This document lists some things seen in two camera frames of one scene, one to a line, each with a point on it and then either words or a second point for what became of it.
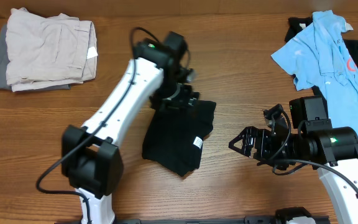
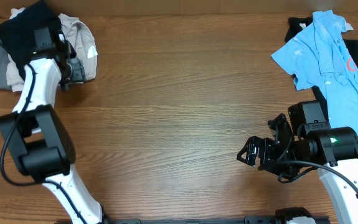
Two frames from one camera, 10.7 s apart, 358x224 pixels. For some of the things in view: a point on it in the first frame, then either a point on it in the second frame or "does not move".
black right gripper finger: (240, 150) to (251, 157)
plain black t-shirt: (173, 138) to (17, 34)
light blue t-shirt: (318, 55) does not move
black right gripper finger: (247, 131) to (252, 147)
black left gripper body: (173, 96) to (76, 72)
